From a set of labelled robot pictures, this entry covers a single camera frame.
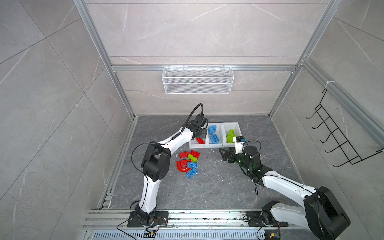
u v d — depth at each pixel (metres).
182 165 0.92
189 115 0.71
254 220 0.73
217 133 1.08
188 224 0.73
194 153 0.96
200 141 1.01
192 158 0.93
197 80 1.01
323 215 0.41
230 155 0.73
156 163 0.53
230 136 1.03
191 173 0.88
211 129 1.04
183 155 0.96
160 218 0.73
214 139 1.01
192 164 0.90
